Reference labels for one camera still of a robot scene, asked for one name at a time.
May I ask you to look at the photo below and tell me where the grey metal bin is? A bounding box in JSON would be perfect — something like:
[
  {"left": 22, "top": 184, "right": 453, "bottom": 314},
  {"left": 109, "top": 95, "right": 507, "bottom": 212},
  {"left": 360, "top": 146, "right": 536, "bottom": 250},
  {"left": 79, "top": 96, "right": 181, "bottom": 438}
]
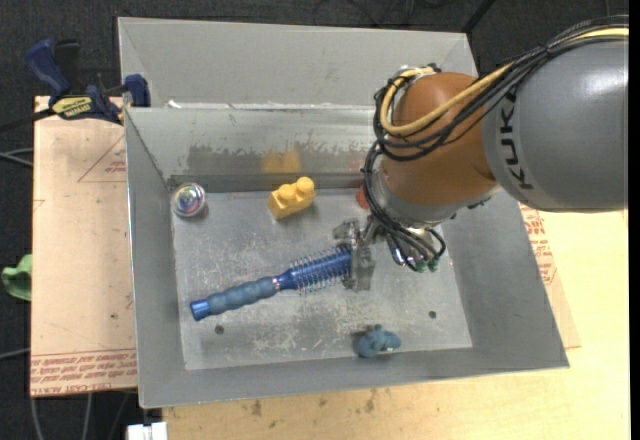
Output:
[{"left": 117, "top": 16, "right": 572, "bottom": 410}]

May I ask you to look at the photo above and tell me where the yellow toy building block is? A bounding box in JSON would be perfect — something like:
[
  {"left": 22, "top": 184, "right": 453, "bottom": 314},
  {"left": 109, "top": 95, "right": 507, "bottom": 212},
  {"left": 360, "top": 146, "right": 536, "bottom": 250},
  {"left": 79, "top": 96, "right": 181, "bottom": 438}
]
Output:
[{"left": 266, "top": 176, "right": 318, "bottom": 221}]

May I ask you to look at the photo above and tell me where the blue-grey toy animal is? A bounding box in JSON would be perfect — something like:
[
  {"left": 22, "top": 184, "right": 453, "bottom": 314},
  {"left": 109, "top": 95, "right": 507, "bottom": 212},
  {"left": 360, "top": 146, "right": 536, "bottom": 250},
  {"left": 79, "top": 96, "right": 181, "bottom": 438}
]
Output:
[{"left": 353, "top": 323, "right": 403, "bottom": 359}]

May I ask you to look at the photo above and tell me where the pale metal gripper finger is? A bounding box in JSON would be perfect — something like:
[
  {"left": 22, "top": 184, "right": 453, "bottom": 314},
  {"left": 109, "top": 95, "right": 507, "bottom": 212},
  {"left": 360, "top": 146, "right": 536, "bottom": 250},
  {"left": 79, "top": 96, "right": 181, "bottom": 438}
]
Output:
[
  {"left": 343, "top": 247, "right": 377, "bottom": 293},
  {"left": 332, "top": 217, "right": 363, "bottom": 249}
]

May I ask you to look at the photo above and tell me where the shiny iridescent ball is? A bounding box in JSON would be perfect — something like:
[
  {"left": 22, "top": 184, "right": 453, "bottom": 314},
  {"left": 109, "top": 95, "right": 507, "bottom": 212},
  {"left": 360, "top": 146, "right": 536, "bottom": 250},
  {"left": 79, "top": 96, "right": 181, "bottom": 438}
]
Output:
[{"left": 170, "top": 181, "right": 208, "bottom": 219}]

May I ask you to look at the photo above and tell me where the blue round hairbrush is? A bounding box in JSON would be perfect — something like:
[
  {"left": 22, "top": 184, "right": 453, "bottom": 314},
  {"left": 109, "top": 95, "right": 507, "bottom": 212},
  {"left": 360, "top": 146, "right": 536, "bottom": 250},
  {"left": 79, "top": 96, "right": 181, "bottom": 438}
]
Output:
[{"left": 189, "top": 242, "right": 359, "bottom": 322}]

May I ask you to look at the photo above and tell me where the brown cardboard board red print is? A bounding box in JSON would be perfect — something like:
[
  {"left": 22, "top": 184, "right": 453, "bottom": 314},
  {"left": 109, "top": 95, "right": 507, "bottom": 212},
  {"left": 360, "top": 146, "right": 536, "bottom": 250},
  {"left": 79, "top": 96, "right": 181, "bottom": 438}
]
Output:
[{"left": 29, "top": 95, "right": 583, "bottom": 398}]

